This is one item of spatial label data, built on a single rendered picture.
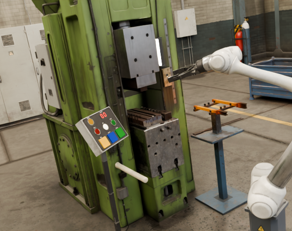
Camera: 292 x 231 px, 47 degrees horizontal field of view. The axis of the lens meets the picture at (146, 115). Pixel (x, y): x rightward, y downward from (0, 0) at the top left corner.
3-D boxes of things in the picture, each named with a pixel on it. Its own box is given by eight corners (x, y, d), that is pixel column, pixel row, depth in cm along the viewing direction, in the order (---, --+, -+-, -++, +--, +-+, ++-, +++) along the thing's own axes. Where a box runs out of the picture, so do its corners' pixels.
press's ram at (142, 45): (167, 69, 293) (161, 22, 282) (130, 78, 273) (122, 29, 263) (141, 68, 327) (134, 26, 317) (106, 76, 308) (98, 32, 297)
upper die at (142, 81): (156, 83, 289) (154, 72, 286) (137, 88, 278) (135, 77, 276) (131, 80, 323) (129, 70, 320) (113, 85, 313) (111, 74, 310)
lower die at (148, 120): (162, 122, 298) (160, 112, 296) (143, 128, 288) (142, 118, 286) (137, 115, 333) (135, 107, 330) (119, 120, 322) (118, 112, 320)
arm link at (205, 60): (210, 56, 183) (199, 60, 185) (216, 71, 185) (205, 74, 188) (212, 52, 191) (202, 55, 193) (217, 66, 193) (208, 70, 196)
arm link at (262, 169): (280, 190, 209) (278, 158, 203) (279, 206, 193) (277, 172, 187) (253, 189, 216) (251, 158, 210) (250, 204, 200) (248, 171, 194)
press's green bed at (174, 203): (189, 207, 326) (184, 163, 313) (159, 223, 307) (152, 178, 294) (156, 189, 371) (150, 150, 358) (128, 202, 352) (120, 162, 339)
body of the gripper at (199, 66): (203, 57, 193) (188, 62, 197) (201, 61, 186) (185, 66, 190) (207, 68, 195) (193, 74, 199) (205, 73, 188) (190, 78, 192)
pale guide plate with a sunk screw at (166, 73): (172, 85, 314) (170, 67, 310) (165, 87, 310) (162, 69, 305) (171, 85, 316) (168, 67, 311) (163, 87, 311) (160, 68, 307)
